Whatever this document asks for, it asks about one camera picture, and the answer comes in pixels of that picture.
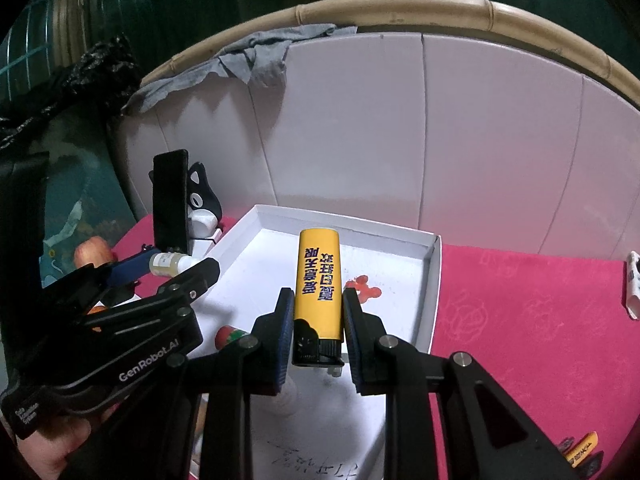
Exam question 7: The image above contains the black smartphone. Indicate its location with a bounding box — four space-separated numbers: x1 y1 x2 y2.
152 149 191 256

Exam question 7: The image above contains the person's left hand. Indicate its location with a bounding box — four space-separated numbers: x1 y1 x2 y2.
0 401 122 480

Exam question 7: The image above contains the black cat phone holder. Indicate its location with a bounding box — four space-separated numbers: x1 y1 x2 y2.
186 161 224 242

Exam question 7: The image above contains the white charger block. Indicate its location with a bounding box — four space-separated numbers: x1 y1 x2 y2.
624 251 640 321

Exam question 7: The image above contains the clear dropper bottle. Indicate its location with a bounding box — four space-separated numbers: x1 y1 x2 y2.
149 252 193 278

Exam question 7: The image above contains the black plastic bag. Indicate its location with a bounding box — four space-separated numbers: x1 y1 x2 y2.
0 35 143 156

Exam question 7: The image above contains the grey cloth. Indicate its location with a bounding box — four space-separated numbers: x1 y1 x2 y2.
121 23 358 116

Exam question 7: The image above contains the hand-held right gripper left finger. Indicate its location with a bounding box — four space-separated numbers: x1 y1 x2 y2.
60 287 296 480

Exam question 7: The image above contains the white backdrop panel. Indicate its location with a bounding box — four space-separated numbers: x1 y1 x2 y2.
107 32 640 261

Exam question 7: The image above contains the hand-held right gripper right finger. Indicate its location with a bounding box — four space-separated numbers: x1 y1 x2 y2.
341 289 576 480

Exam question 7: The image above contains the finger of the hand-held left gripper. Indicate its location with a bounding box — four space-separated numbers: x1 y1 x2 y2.
106 249 163 291
157 257 221 307

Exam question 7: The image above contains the red tablecloth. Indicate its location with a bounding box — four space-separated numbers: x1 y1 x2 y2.
112 215 640 480

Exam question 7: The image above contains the yellow lighter blue print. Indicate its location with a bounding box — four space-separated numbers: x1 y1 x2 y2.
291 228 346 367

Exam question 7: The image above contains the white cardboard box tray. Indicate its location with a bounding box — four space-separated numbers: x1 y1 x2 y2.
192 204 442 480

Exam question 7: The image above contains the red bottle green label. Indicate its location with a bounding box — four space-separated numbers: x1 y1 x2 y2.
215 325 253 353

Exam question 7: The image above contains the teal patterned cloth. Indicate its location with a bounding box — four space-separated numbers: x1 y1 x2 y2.
40 160 136 288

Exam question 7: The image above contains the orange fruit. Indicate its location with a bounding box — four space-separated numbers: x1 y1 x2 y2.
75 238 112 267

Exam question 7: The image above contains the bamboo rim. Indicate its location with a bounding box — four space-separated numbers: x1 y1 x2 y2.
140 0 640 92

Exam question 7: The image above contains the yellow lighter black print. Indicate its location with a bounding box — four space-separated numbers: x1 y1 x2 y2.
564 430 599 467

